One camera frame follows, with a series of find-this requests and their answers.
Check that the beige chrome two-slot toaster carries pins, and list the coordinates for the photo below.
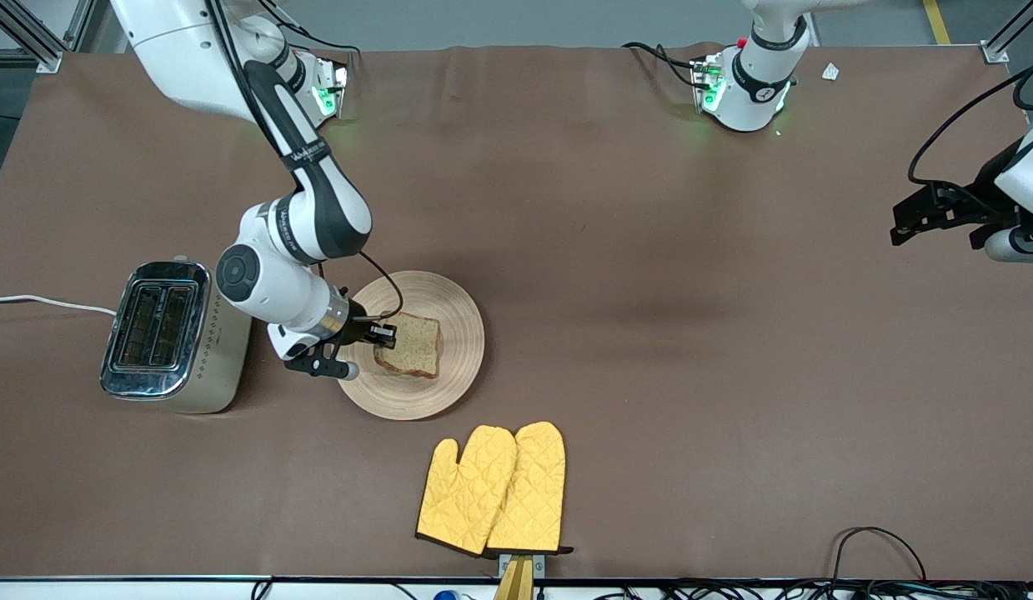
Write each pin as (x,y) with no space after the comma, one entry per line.
(201,346)

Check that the brown toast slice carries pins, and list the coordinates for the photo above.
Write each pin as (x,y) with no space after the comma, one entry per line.
(412,346)

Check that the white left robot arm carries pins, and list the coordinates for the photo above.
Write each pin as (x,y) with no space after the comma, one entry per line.
(754,92)

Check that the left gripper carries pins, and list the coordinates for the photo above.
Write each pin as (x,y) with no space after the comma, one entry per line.
(976,207)

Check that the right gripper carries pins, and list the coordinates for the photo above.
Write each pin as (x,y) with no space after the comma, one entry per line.
(359,327)

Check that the yellow quilted oven mitt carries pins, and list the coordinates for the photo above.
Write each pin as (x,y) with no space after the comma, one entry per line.
(466,492)
(537,492)

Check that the brown table cloth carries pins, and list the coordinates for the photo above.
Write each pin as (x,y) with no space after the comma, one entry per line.
(649,458)

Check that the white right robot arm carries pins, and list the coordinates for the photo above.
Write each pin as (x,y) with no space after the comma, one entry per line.
(316,208)

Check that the round wooden plate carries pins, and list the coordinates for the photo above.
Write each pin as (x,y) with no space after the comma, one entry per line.
(458,358)

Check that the small metal bracket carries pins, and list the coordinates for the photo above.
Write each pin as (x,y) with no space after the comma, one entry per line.
(539,564)

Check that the white paper scrap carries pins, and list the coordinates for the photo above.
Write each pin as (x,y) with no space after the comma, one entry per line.
(830,72)

